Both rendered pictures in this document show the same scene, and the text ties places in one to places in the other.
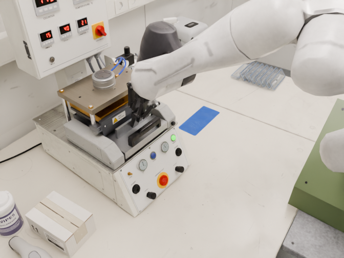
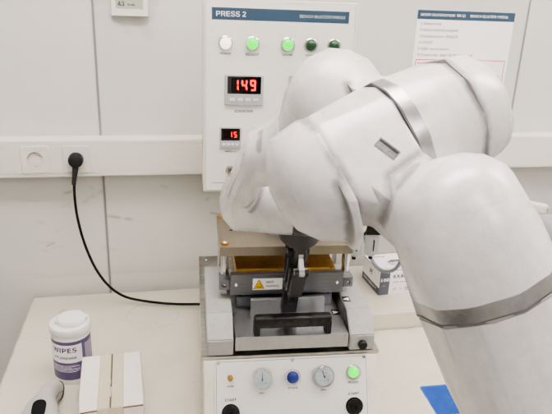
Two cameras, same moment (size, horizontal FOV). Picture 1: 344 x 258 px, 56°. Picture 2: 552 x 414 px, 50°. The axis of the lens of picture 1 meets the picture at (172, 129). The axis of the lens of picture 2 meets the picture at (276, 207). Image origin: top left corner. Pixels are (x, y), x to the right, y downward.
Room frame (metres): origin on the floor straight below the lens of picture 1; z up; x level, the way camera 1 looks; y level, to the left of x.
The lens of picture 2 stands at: (0.11, -0.56, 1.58)
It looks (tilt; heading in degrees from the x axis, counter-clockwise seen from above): 20 degrees down; 43
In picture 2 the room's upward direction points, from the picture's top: 2 degrees clockwise
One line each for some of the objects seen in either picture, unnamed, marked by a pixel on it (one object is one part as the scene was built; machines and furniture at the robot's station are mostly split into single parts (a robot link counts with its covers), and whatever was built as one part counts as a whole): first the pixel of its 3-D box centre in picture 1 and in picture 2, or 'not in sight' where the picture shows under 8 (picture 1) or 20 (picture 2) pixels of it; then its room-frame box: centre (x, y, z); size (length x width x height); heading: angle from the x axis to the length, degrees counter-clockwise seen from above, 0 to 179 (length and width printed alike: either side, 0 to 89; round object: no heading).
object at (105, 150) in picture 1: (93, 143); (217, 307); (0.83, 0.27, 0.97); 0.25 x 0.05 x 0.07; 51
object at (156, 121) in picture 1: (145, 130); (292, 323); (0.86, 0.09, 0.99); 0.15 x 0.02 x 0.04; 141
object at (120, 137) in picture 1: (117, 120); (282, 297); (0.95, 0.20, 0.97); 0.30 x 0.22 x 0.08; 51
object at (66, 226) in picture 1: (61, 222); (112, 397); (0.62, 0.36, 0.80); 0.19 x 0.13 x 0.09; 55
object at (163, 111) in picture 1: (148, 107); (347, 304); (1.04, 0.09, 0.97); 0.26 x 0.05 x 0.07; 51
